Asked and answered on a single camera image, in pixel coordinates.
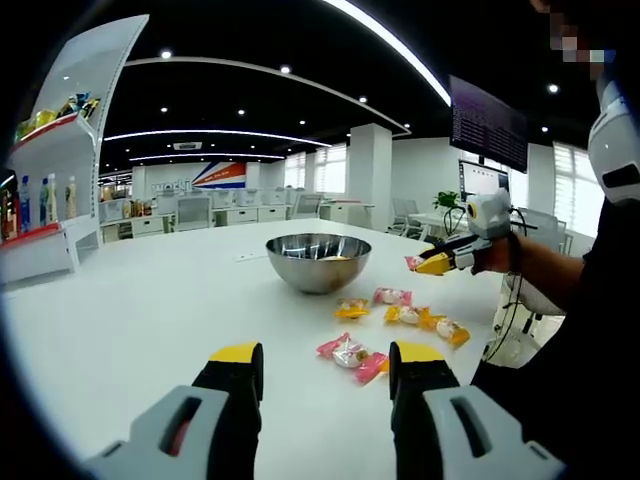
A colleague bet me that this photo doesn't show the computer monitor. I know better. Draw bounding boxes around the computer monitor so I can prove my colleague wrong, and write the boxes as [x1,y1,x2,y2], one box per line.
[458,158,511,201]

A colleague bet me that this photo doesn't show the grey office chair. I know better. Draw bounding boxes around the grey office chair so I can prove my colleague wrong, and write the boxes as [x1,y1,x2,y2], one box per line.
[389,197,426,239]

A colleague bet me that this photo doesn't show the window blinds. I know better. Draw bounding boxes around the window blinds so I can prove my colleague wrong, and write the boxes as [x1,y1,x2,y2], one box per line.
[283,144,349,195]

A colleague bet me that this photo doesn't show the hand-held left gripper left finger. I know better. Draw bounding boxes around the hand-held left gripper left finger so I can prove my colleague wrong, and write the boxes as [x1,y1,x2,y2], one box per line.
[82,341,265,480]

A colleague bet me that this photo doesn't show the white display shelf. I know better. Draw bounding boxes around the white display shelf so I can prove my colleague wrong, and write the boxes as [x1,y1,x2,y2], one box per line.
[0,13,150,286]

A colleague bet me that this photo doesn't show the white mesh office chair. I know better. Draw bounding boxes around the white mesh office chair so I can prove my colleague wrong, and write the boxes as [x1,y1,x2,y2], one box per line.
[174,194,214,232]
[291,193,325,220]

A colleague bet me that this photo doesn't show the red blue wall graphic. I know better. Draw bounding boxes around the red blue wall graphic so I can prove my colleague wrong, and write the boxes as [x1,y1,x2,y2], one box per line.
[151,160,249,194]

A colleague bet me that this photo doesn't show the marshmallow packets group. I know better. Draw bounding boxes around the marshmallow packets group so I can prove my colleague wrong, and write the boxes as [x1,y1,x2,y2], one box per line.
[315,286,472,385]

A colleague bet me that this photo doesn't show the blue plastic bottle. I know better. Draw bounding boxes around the blue plastic bottle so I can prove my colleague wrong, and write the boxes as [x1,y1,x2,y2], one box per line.
[18,173,32,234]
[38,175,51,227]

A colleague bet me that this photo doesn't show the green potted plant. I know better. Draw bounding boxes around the green potted plant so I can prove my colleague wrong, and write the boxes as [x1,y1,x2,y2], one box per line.
[432,189,464,236]

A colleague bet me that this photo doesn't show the white table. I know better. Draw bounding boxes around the white table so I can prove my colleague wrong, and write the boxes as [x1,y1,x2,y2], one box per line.
[0,217,506,480]

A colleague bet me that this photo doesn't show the long ceiling light strip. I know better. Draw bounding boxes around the long ceiling light strip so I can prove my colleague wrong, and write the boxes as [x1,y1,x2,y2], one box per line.
[322,0,453,106]

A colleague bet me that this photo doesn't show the white round stool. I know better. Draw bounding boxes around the white round stool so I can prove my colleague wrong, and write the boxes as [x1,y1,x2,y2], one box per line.
[499,274,566,346]

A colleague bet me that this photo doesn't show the steel bowl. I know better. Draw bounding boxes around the steel bowl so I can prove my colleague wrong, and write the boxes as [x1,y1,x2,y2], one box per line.
[265,232,373,295]

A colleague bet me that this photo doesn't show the white yellow bottle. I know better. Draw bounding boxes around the white yellow bottle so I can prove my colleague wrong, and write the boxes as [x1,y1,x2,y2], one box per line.
[47,172,60,225]

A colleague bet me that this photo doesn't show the cream bottle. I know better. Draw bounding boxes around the cream bottle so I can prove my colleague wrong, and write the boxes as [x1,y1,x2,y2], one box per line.
[65,174,79,220]

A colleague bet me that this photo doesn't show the large dark wall screen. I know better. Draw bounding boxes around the large dark wall screen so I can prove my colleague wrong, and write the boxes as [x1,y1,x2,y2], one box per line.
[448,73,530,175]

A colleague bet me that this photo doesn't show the row of snack bags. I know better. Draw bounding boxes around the row of snack bags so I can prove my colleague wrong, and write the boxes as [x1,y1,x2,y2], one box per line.
[17,91,101,139]

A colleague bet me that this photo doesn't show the dark red box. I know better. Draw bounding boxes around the dark red box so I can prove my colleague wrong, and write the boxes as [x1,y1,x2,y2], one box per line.
[0,187,16,241]

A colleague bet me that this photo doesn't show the cluster of brown jars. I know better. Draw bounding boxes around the cluster of brown jars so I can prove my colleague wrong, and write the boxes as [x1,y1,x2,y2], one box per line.
[122,198,154,219]

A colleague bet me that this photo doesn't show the person's black-clad torso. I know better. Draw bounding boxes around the person's black-clad torso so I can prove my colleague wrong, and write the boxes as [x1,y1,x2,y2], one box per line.
[469,189,640,480]

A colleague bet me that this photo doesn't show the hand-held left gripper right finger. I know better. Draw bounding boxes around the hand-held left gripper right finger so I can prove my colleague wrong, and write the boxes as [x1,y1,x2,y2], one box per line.
[388,340,566,480]

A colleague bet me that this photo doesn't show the person's right hand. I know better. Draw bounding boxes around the person's right hand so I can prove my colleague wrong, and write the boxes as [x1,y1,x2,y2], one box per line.
[474,233,524,275]

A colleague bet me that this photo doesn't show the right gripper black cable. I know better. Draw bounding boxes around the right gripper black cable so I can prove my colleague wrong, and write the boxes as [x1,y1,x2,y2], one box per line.
[483,207,540,364]

